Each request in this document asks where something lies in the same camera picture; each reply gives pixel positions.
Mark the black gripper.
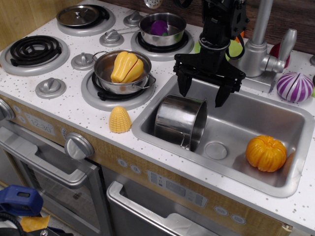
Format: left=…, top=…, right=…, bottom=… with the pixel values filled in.
left=173, top=35, right=245, bottom=108

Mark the stainless steel pot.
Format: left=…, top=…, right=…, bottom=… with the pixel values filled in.
left=154, top=94, right=208, bottom=151

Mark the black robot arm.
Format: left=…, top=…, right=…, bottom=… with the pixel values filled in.
left=174, top=0, right=250, bottom=107

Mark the stainless steel sink basin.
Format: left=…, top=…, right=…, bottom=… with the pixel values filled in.
left=132, top=76, right=315, bottom=198

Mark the steel pot lid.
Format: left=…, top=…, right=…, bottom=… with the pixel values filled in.
left=56, top=5, right=100, bottom=27

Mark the green toy plate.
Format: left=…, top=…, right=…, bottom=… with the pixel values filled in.
left=194, top=40, right=243, bottom=57

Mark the silver toy faucet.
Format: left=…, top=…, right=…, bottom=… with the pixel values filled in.
left=229, top=0, right=297, bottom=93

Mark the purple toy eggplant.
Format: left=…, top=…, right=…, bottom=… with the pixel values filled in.
left=150, top=20, right=168, bottom=36

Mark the red toy vegetable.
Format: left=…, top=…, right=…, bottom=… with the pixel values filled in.
left=269, top=43, right=290, bottom=68

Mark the yellow toy bell pepper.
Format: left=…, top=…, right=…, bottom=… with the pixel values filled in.
left=111, top=51, right=144, bottom=84

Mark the orange toy pumpkin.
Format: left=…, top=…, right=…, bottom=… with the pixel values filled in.
left=245, top=135, right=287, bottom=173

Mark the yellow toy corn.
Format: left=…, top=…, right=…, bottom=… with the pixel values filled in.
left=109, top=106, right=132, bottom=133

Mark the purple white toy onion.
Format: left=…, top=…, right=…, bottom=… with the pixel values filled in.
left=276, top=72, right=314, bottom=102

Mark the silver stove knob back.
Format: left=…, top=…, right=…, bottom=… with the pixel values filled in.
left=123, top=11, right=143, bottom=27

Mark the silver stove knob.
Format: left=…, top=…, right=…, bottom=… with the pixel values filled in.
left=99, top=30, right=124, bottom=47
left=123, top=11, right=143, bottom=27
left=35, top=78, right=66, bottom=99
left=71, top=52, right=95, bottom=71

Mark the hanging steel strainer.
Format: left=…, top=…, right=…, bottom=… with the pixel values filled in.
left=144, top=0, right=163, bottom=9

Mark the silver stove knob upper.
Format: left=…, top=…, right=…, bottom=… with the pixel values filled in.
left=99, top=30, right=124, bottom=47

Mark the silver stove knob middle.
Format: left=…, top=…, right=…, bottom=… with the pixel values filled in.
left=71, top=52, right=95, bottom=71

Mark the toy dishwasher door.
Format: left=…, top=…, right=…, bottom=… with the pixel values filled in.
left=102, top=165, right=291, bottom=236

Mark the silver oven dial right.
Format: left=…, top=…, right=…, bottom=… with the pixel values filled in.
left=64, top=132, right=95, bottom=160

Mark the silver oven dial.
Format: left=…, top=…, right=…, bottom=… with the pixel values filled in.
left=64, top=132, right=95, bottom=160
left=0, top=99, right=15, bottom=120

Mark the silver stove knob front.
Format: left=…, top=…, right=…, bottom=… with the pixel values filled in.
left=35, top=78, right=66, bottom=99

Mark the toy oven door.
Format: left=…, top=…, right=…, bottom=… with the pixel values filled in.
left=0, top=120, right=113, bottom=236

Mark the black coil burner left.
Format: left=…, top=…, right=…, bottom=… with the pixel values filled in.
left=10, top=35, right=62, bottom=66

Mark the silver oven dial left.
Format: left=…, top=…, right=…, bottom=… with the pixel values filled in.
left=0, top=99, right=15, bottom=120

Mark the blue clamp tool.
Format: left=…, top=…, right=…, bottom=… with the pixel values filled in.
left=0, top=185, right=43, bottom=216

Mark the yellow cloth piece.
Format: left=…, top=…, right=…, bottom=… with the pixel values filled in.
left=20, top=215, right=50, bottom=233

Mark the steel saucepan with handle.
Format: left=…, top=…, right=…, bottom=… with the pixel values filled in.
left=106, top=12, right=187, bottom=47

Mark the steel two-handled pan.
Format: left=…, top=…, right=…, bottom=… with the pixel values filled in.
left=93, top=50, right=152, bottom=95

